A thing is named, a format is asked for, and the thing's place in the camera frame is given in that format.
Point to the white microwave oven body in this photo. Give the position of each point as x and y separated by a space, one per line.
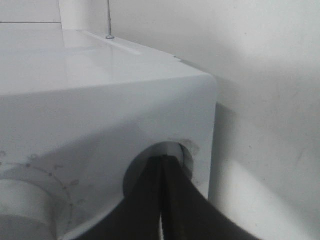
76 109

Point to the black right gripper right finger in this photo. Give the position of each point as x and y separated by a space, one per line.
187 215

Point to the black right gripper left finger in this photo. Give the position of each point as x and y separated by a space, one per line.
137 217

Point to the white lower microwave knob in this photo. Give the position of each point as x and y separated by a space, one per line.
32 210

